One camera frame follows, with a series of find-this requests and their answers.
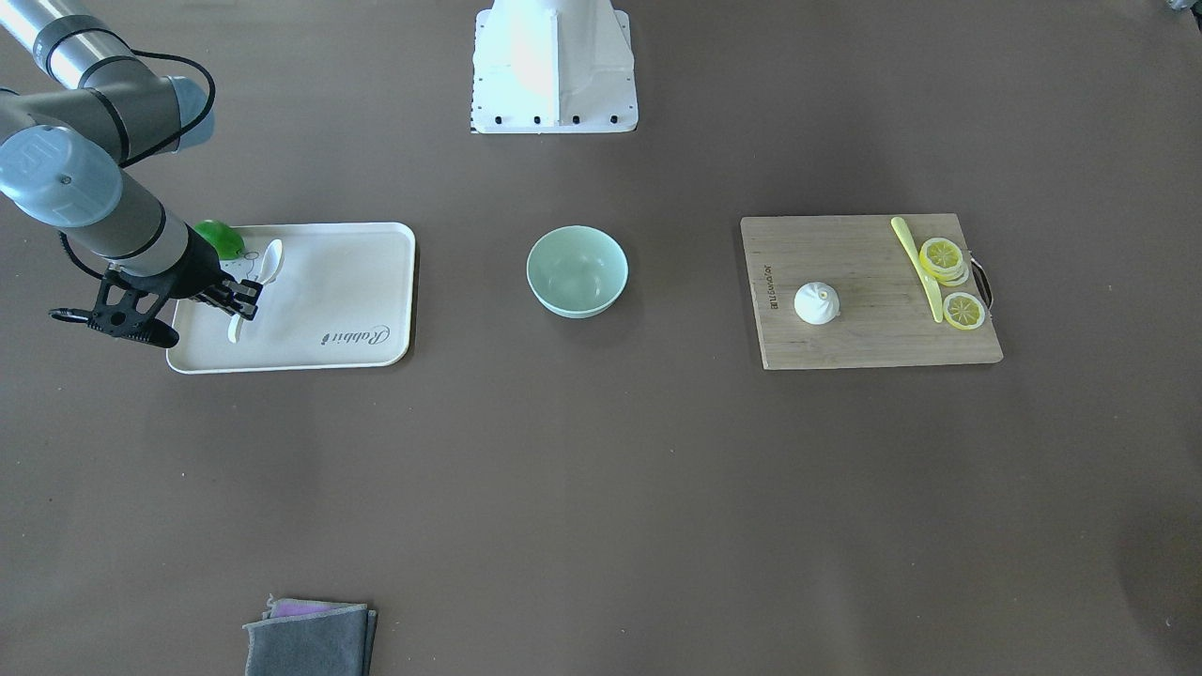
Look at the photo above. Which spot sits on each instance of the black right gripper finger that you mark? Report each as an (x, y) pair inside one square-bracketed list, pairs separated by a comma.
[(242, 291), (236, 305)]

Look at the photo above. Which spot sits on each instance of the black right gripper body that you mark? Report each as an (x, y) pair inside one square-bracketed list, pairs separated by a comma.
[(198, 270)]

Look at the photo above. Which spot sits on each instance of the white ceramic soup spoon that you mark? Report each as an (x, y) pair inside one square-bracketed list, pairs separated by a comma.
[(272, 261)]

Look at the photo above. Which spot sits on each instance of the white steamed bun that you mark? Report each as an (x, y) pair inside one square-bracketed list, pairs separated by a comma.
[(817, 303)]

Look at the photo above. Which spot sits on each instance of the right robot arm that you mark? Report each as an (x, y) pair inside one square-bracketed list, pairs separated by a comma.
[(67, 156)]

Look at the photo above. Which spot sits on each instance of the mint green bowl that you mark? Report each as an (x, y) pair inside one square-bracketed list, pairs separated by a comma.
[(576, 271)]

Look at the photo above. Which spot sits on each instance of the green lime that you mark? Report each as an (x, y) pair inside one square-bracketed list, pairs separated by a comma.
[(227, 242)]

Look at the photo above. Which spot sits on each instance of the cream rabbit serving tray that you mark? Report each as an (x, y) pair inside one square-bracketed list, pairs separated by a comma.
[(343, 298)]

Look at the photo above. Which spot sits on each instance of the grey folded cloth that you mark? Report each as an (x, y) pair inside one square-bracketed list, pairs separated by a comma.
[(307, 637)]

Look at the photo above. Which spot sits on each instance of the wooden cutting board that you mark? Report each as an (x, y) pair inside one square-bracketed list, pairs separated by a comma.
[(884, 318)]

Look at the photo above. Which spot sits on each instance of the yellow plastic knife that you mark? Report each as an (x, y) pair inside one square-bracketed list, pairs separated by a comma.
[(930, 286)]

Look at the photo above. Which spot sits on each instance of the stacked lemon slices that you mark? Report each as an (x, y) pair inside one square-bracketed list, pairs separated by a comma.
[(945, 261)]

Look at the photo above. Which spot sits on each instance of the single lemon slice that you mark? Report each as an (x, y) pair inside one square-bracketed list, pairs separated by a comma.
[(964, 311)]

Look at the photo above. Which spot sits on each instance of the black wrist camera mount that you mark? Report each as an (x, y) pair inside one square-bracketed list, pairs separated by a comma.
[(126, 307)]

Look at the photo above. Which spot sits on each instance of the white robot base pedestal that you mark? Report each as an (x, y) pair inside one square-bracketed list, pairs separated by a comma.
[(553, 67)]

